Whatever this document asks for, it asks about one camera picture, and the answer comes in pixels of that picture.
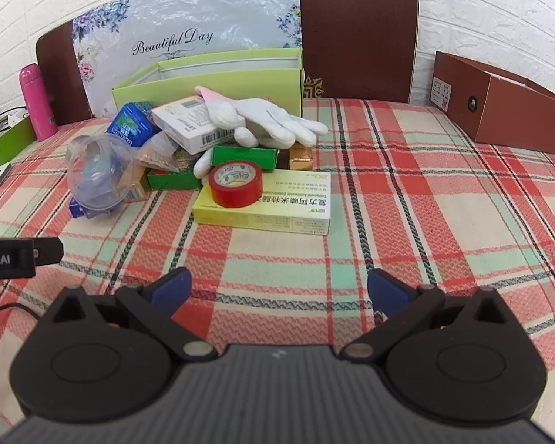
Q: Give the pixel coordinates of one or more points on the white orange medicine box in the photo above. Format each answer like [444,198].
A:
[197,125]

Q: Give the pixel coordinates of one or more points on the plaid bed sheet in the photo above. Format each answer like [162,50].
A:
[411,194]

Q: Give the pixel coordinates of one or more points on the floral Beautiful Day pillow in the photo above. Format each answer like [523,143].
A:
[118,38]

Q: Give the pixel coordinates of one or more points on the blue mentos gum box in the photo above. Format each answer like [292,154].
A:
[134,123]

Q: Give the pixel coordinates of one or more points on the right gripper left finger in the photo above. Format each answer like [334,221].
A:
[151,308]

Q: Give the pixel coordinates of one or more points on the brown wooden headboard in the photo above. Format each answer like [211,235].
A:
[359,48]

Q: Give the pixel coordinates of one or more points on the small gold box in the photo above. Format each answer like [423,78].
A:
[300,158]

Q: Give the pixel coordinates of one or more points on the yellow medicine box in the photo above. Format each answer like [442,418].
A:
[291,202]

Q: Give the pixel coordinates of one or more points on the clear bag of sticks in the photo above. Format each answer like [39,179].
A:
[158,152]

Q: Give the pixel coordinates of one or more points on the green side box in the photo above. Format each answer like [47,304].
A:
[15,138]

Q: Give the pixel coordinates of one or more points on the light green storage box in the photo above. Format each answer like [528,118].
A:
[274,74]

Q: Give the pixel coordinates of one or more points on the brown cardboard box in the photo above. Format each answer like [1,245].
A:
[493,105]

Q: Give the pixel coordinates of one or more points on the blue medicine box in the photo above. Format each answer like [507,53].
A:
[77,211]

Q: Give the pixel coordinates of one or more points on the red tape roll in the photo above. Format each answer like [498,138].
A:
[235,184]

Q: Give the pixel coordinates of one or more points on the green small box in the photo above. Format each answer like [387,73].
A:
[265,158]

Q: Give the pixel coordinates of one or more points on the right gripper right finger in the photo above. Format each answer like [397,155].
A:
[406,309]

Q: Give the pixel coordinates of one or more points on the long gold box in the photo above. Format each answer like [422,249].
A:
[135,183]

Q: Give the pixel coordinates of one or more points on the white glove pink cuff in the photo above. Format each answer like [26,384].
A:
[257,122]

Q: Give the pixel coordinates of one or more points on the pink thermos bottle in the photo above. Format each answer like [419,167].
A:
[37,102]

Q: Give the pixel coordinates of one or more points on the clear plastic round container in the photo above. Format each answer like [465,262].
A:
[100,171]

